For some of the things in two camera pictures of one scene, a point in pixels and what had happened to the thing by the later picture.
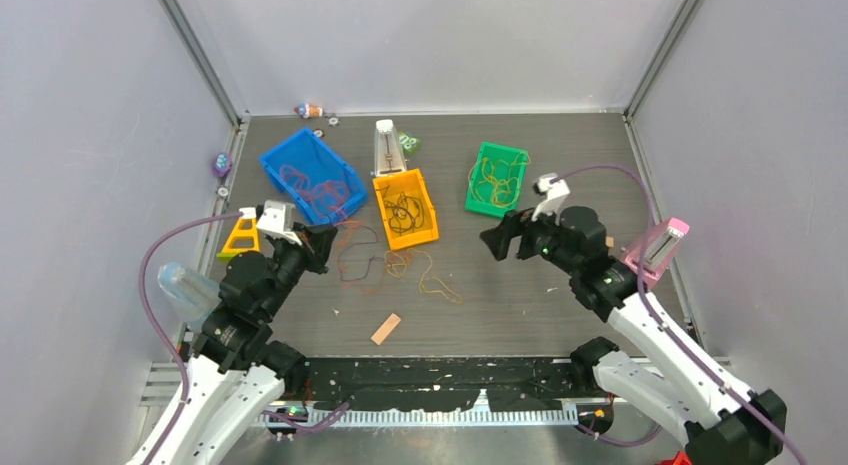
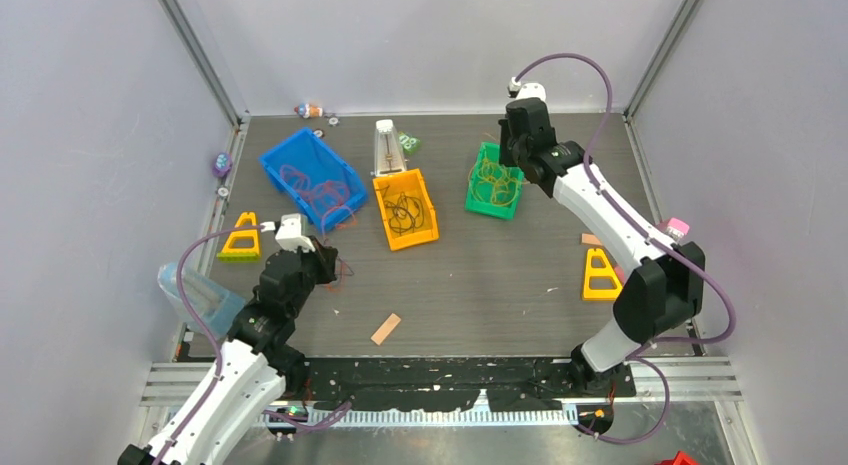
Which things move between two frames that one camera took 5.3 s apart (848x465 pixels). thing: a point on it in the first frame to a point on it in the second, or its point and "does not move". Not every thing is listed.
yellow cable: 497,177 does not move
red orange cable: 329,197 does not move
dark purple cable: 407,213 does not move
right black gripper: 513,224 to 506,157
